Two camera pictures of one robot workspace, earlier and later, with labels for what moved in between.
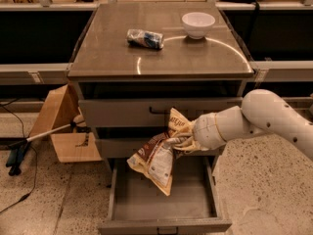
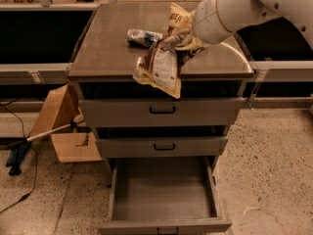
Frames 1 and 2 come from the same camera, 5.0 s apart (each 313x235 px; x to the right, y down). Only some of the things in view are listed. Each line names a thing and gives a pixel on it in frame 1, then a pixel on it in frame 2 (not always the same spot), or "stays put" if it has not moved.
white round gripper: (205, 128) to (205, 20)
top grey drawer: (145, 112) stays put
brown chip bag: (156, 156) to (160, 65)
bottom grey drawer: (191, 207) stays put
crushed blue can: (145, 38) stays put
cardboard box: (60, 109) stays put
